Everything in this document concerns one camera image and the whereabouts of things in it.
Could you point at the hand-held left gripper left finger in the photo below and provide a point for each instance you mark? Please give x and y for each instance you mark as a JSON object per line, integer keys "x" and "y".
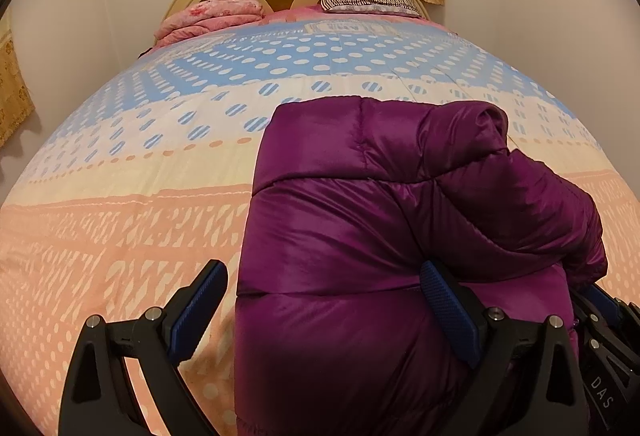
{"x": 192, "y": 316}

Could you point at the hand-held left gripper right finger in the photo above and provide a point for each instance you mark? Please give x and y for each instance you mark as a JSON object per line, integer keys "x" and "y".
{"x": 450, "y": 316}

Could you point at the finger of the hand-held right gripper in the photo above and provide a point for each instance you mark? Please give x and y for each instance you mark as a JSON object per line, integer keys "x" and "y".
{"x": 597, "y": 303}

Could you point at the purple puffer jacket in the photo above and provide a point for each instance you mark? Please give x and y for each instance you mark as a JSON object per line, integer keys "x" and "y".
{"x": 375, "y": 241}

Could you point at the polka-dot quilt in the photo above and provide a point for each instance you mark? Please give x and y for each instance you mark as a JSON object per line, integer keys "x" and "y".
{"x": 125, "y": 166}

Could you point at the folded pink blanket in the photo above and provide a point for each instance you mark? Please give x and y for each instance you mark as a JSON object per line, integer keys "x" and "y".
{"x": 210, "y": 16}

